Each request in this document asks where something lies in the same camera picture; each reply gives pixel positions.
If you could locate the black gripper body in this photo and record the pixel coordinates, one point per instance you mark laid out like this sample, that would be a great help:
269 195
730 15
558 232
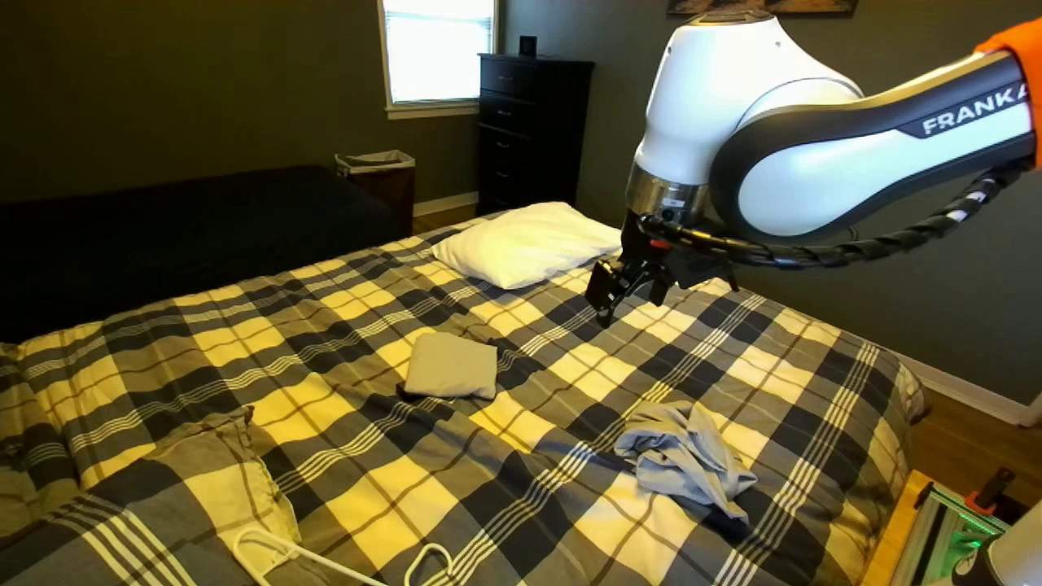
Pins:
649 256

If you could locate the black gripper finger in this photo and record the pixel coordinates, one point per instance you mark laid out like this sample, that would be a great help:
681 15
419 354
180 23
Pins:
659 292
601 295

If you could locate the light blue grey pillowcase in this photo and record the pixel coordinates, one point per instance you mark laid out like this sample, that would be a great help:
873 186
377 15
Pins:
679 450

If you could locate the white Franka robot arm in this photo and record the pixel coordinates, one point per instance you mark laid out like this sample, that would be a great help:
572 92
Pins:
758 154

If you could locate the white pillow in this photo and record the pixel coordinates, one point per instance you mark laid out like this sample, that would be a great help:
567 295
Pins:
527 246

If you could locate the folded grey cloth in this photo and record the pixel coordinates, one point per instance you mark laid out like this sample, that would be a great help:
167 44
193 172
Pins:
451 366

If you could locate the black tall dresser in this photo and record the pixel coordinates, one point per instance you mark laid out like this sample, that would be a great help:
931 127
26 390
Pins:
533 117

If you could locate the dark wooden nightstand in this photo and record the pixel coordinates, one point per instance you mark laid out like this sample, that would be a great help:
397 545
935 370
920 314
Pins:
384 172

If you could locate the small dark object on dresser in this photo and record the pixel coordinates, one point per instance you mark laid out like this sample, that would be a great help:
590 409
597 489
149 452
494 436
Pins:
527 46

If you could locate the yellow grey plaid comforter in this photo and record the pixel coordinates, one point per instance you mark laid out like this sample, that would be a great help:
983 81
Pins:
154 436

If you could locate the bright window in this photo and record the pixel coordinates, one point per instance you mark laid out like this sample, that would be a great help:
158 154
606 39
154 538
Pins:
430 54

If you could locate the white hanger hook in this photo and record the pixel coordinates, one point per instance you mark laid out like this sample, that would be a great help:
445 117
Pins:
430 569

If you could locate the green tool by bed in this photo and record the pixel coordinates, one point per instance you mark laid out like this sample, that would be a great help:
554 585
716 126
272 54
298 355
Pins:
944 538

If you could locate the white plastic hanger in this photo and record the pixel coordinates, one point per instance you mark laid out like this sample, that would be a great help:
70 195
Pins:
273 562

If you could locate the framed wall picture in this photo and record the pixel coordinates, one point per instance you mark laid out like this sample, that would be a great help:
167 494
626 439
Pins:
781 9

